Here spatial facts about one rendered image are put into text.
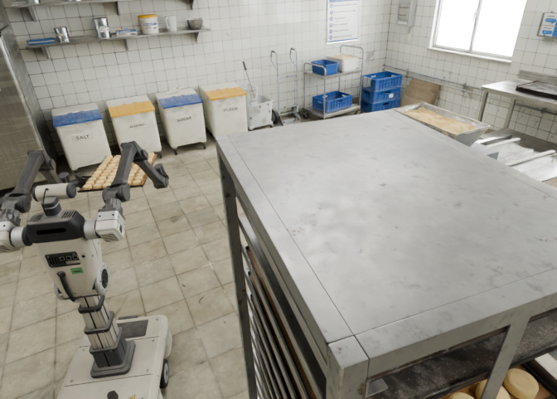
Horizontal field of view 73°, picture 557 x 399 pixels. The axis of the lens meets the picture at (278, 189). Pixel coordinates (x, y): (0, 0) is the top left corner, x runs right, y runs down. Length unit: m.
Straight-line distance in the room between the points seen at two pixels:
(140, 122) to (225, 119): 1.16
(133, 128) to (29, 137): 1.14
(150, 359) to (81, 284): 0.69
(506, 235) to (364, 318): 0.26
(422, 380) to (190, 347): 2.31
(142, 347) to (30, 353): 0.93
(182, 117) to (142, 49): 1.08
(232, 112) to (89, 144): 1.91
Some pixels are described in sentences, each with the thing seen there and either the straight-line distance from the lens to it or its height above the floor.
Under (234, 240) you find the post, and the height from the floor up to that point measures 1.53.
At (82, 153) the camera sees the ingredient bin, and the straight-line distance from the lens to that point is 5.32.
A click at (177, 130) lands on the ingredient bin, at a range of 5.37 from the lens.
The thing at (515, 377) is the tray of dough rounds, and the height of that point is 1.51.
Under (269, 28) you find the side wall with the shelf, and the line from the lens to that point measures 6.26.
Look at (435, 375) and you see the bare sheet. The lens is 0.59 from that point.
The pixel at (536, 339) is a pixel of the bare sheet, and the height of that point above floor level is 1.67.
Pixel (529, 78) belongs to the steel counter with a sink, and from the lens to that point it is 5.87.
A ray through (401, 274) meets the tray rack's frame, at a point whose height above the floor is 1.82.
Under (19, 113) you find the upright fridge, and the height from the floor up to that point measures 0.98.
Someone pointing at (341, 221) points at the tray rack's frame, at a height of 1.82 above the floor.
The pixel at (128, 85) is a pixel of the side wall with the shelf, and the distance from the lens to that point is 5.78.
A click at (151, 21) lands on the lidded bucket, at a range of 5.45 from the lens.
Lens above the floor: 2.14
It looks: 30 degrees down
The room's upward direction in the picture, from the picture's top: 2 degrees counter-clockwise
